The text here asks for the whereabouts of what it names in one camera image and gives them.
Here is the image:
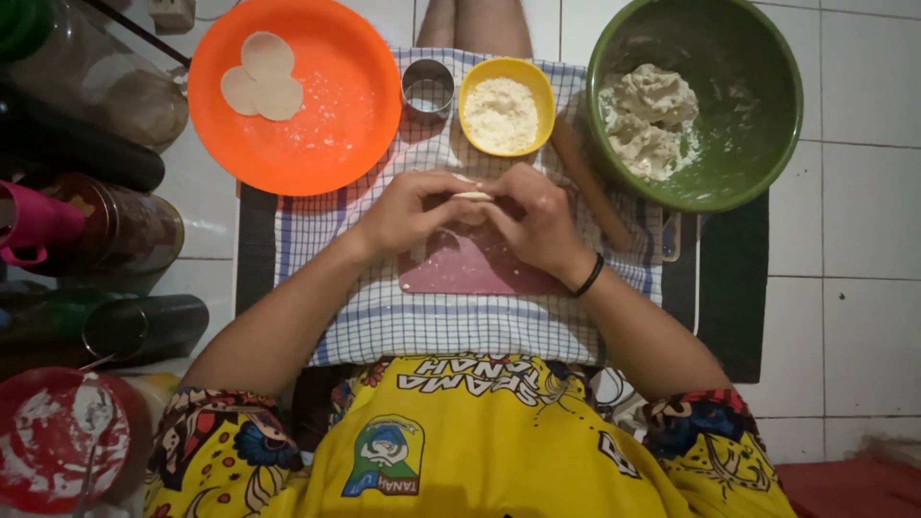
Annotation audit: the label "white flour heap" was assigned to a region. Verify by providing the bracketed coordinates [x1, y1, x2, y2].
[464, 77, 540, 153]

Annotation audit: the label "person's left hand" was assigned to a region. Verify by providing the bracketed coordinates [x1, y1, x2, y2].
[356, 170, 492, 266]

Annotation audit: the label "red floury bowl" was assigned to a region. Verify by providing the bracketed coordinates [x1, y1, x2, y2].
[0, 367, 154, 516]

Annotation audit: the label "orange plastic plate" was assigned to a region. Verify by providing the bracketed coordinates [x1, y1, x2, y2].
[188, 0, 402, 197]

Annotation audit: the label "red floor mat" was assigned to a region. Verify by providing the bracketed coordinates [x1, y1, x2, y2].
[773, 455, 921, 518]

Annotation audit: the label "pink plastic cup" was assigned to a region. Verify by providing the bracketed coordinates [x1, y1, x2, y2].
[0, 179, 86, 269]

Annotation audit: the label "thin black rod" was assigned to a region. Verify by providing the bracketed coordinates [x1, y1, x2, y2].
[83, 0, 192, 70]

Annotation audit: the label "blue checked white cloth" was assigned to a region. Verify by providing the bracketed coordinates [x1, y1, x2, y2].
[273, 47, 667, 368]

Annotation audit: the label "small pale dough piece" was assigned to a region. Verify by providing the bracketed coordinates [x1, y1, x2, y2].
[452, 173, 497, 203]

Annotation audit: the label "black metal tumbler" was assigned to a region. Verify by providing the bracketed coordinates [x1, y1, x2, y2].
[82, 294, 210, 365]

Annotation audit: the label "black bottle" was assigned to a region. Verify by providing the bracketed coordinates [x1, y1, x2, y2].
[0, 85, 166, 194]

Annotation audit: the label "round metal ring cutter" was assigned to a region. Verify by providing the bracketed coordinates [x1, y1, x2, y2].
[401, 58, 456, 118]

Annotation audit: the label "green plastic bowl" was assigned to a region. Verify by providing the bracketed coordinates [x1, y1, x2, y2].
[586, 0, 804, 214]

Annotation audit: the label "brown glass jar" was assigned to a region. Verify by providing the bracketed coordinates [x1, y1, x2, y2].
[39, 173, 186, 279]

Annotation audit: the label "large lump of dough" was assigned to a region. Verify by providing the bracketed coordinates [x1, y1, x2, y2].
[598, 63, 702, 182]

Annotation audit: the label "clear plastic jar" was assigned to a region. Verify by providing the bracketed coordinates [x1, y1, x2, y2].
[0, 0, 190, 153]

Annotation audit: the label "person's legs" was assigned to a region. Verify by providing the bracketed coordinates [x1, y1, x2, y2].
[416, 0, 534, 60]

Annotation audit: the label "black wristband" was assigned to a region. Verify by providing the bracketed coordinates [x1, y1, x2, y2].
[570, 252, 605, 299]

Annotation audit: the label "wooden rolling pin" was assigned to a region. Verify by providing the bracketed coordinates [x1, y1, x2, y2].
[550, 117, 635, 253]

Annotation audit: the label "pink cutting board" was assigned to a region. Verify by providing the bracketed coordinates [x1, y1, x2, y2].
[397, 229, 574, 297]

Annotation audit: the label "metal spoon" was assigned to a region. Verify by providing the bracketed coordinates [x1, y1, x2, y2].
[71, 353, 118, 518]

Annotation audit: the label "white power socket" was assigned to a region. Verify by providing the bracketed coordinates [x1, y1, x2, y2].
[147, 0, 197, 32]

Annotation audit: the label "person's right hand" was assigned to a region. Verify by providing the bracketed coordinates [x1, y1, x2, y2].
[478, 163, 598, 290]

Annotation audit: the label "yellow plastic bowl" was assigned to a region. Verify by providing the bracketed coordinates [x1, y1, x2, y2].
[458, 58, 557, 158]

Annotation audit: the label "green jar lid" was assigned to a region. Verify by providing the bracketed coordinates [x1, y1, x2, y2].
[0, 0, 54, 63]

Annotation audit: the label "round flat dough disc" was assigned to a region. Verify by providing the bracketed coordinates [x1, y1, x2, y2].
[220, 65, 259, 118]
[252, 72, 305, 122]
[240, 31, 296, 80]

